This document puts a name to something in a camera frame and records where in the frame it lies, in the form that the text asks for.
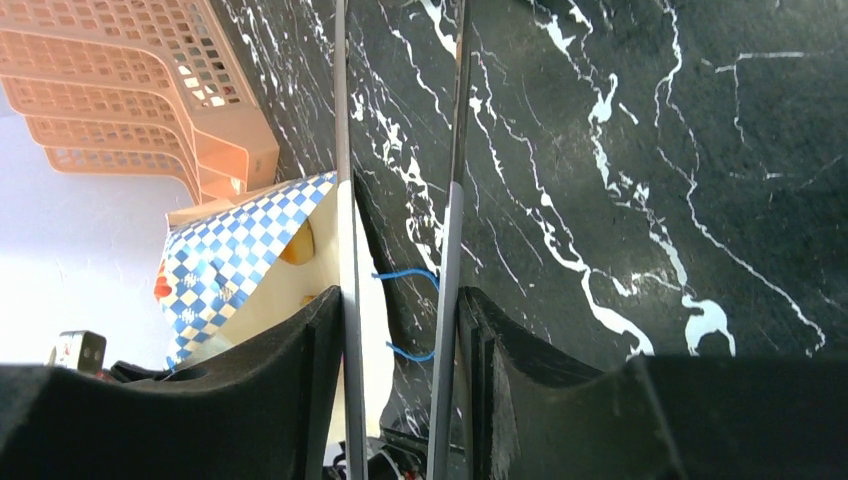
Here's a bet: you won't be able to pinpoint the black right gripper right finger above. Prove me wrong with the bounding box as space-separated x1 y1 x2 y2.
457 287 847 479

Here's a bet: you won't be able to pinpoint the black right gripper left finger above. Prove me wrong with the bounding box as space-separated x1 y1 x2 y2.
1 286 343 479

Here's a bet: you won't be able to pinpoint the metal serving tongs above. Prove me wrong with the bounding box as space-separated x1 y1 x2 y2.
333 0 473 480

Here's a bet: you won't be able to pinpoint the blue checkered paper bag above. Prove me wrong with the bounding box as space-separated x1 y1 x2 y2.
154 172 345 369

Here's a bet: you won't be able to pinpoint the pink plastic file organizer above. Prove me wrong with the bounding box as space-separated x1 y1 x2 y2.
1 1 279 204

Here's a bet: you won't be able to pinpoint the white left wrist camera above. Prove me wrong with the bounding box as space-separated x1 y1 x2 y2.
46 330 107 374

